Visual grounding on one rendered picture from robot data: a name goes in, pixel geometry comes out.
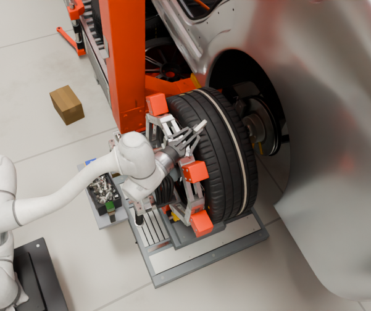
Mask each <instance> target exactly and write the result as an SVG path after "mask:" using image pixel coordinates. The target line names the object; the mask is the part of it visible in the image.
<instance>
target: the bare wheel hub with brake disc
mask: <svg viewBox="0 0 371 311"><path fill-rule="evenodd" d="M245 102H246V103H247V105H248V109H247V111H246V115H245V116H244V118H242V120H241V121H242V122H243V124H244V126H246V125H250V127H251V128H252V136H249V139H250V140H251V144H252V143H253V144H254V148H253V149H254V150H255V151H256V152H257V153H258V154H260V155H262V156H268V155H270V154H273V153H274V152H275V151H276V150H277V147H278V141H279V134H278V127H277V123H276V120H275V117H274V116H273V113H272V111H271V110H270V108H269V107H268V105H267V104H266V103H265V102H264V101H263V100H261V99H259V98H258V97H252V98H250V99H247V100H245ZM258 142H261V148H262V153H263V154H261V152H260V149H259V143H258Z"/></svg>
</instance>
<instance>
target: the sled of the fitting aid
mask: <svg viewBox="0 0 371 311"><path fill-rule="evenodd" d="M150 195H151V196H154V199H155V201H156V195H155V191H153V192H152V193H151V194H150ZM157 211H158V213H159V215H160V217H161V220H162V222H163V224H164V226H165V229H166V231H167V233H168V236H169V238H170V240H171V242H172V245H173V247H174V249H175V251H176V250H178V249H181V248H183V247H185V246H188V245H190V244H192V243H195V242H197V241H200V240H202V239H204V238H207V237H209V236H212V235H213V234H216V233H219V232H221V231H223V230H225V228H226V224H225V222H224V221H223V224H224V227H223V228H222V229H219V230H217V231H215V232H212V233H210V234H207V235H205V236H203V237H200V238H198V239H195V240H193V241H191V242H188V243H186V244H184V245H181V244H180V242H179V240H178V238H177V235H176V233H175V231H174V229H173V226H172V224H171V223H170V221H169V218H168V216H167V214H164V213H163V211H162V208H159V209H157Z"/></svg>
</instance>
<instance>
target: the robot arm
mask: <svg viewBox="0 0 371 311"><path fill-rule="evenodd" d="M206 124H207V121H206V120H203V121H202V122H201V123H200V124H199V125H198V124H196V125H195V126H194V127H192V128H189V127H186V128H184V129H182V130H180V131H178V132H176V133H175V134H173V135H168V137H167V140H168V141H169V143H168V145H167V146H166V147H165V148H164V149H163V150H162V151H159V152H157V153H156V154H155V155H154V152H153V149H152V147H151V145H150V143H149V141H148V140H147V139H146V137H145V136H144V135H142V134H141V133H139V132H135V131H132V132H128V133H125V134H124V135H123V136H122V137H121V139H120V141H119V143H118V145H117V146H114V148H113V150H112V151H111V152H110V153H109V154H107V155H105V156H102V157H100V158H98V159H96V160H94V161H92V162H91V163H90V164H88V165H87V166H86V167H85V168H84V169H82V170H81V171H80V172H79V173H78V174H76V175H75V176H74V177H73V178H72V179H71V180H70V181H69V182H68V183H66V184H65V185H64V186H63V187H62V188H61V189H60V190H58V191H57V192H55V193H53V194H51V195H48V196H44V197H34V198H27V199H16V194H17V172H16V168H15V166H14V164H13V162H12V161H11V160H10V158H8V157H6V156H4V155H0V311H16V307H18V306H20V305H21V304H23V303H26V302H28V301H29V299H30V298H29V296H28V295H26V293H25V291H24V290H23V288H22V285H21V284H20V281H19V279H18V278H17V273H16V272H14V268H13V259H14V236H13V233H12V230H14V229H16V228H19V227H21V226H24V225H27V224H29V223H31V222H33V221H35V220H37V219H39V218H41V217H44V216H46V215H49V214H51V213H53V212H55V211H57V210H59V209H61V208H63V207H65V206H66V205H67V204H69V203H70V202H71V201H73V200H74V199H75V198H76V197H77V196H78V195H79V194H80V193H81V192H82V191H83V190H84V189H85V188H86V187H87V186H88V185H89V184H90V183H92V182H93V181H94V180H95V179H96V178H97V177H99V176H100V175H102V174H104V173H108V172H117V173H119V174H121V175H128V178H127V179H126V180H125V182H124V184H123V186H122V191H123V192H124V194H125V195H126V196H127V198H129V199H130V200H132V201H135V202H138V201H141V200H143V199H144V198H145V197H147V196H149V195H150V194H151V193H152V192H153V191H154V190H155V189H156V188H157V187H158V186H159V185H160V184H161V182H162V180H163V179H164V178H165V176H167V175H168V174H169V173H170V171H171V170H172V169H173V168H174V165H175V164H176V163H177V162H178V161H179V160H180V159H181V158H184V157H188V158H189V159H190V158H191V157H192V155H193V151H194V149H195V148H196V146H197V145H198V142H199V140H200V138H201V137H200V136H199V135H200V134H201V133H202V131H203V128H204V127H205V126H206ZM185 133H186V134H185ZM192 133H193V134H194V135H193V136H192V137H191V138H190V139H189V140H187V142H185V143H184V144H183V142H184V141H185V140H186V139H187V138H188V137H189V136H190V135H191V134H192ZM183 134H185V135H184V136H183V137H182V138H180V139H179V140H178V141H173V140H174V139H176V138H178V137H179V136H181V135H183ZM195 139H196V140H195ZM194 140H195V142H194V144H193V146H192V147H191V149H190V151H188V152H187V153H186V148H187V147H188V146H189V145H190V144H191V143H192V142H193V141H194Z"/></svg>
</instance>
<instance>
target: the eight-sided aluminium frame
mask: <svg viewBox="0 0 371 311"><path fill-rule="evenodd" d="M152 124H154V125H153V134H152ZM159 127H161V129H162V131H163V132H164V135H165V137H166V138H167V137H168V135H171V132H170V130H169V127H171V129H172V131H173V133H174V134H175V133H176V132H178V131H180V129H179V127H178V125H177V124H176V122H175V119H174V118H173V116H172V115H171V114H167V113H164V114H161V115H157V116H152V115H150V113H147V114H146V136H145V137H146V139H147V140H148V141H149V143H150V145H151V147H152V149H153V146H154V145H156V148H157V147H160V141H159ZM188 151H190V148H189V146H188V147H187V148H186V153H187V152H188ZM192 162H195V159H194V156H193V155H192V157H191V158H190V159H189V158H188V157H184V158H181V159H180V160H179V161H178V165H179V168H180V172H181V177H182V180H183V184H184V187H185V192H186V196H187V201H188V205H187V206H186V205H185V204H184V203H183V202H182V201H181V199H180V197H179V195H178V193H177V191H176V189H175V187H174V190H173V195H175V197H176V199H177V201H176V202H174V203H172V204H169V207H170V208H171V210H172V212H173V213H174V214H175V215H176V216H177V217H178V218H179V219H180V220H181V221H182V222H183V223H184V224H185V225H186V226H190V221H189V220H190V216H191V215H192V214H195V213H197V212H200V211H202V209H203V207H204V196H203V195H202V190H201V185H200V182H196V183H193V186H194V190H195V195H193V192H192V189H191V184H190V182H187V181H186V180H185V176H184V174H183V170H182V166H183V165H186V164H189V163H192ZM184 213H185V214H184Z"/></svg>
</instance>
